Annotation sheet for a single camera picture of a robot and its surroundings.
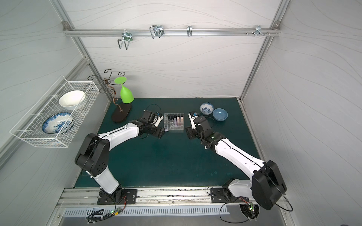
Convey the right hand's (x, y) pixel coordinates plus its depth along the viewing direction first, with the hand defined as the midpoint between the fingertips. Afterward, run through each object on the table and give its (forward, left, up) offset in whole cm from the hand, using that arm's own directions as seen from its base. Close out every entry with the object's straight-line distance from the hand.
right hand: (191, 125), depth 83 cm
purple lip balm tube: (+10, +11, -11) cm, 19 cm away
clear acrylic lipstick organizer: (+11, +17, -17) cm, 26 cm away
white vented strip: (-44, +58, -16) cm, 75 cm away
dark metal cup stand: (+19, +54, -16) cm, 60 cm away
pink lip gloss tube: (+9, +9, -9) cm, 16 cm away
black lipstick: (+13, +16, -9) cm, 23 cm away
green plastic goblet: (+18, +44, +6) cm, 47 cm away
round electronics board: (-39, -32, -20) cm, 54 cm away
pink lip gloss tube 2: (+10, +6, -9) cm, 15 cm away
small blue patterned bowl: (+27, -12, -16) cm, 34 cm away
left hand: (+2, +21, -10) cm, 23 cm away
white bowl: (+4, +67, +16) cm, 69 cm away
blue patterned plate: (-13, +63, +17) cm, 66 cm away
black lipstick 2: (+13, +14, -11) cm, 22 cm away
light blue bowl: (+22, -23, -16) cm, 35 cm away
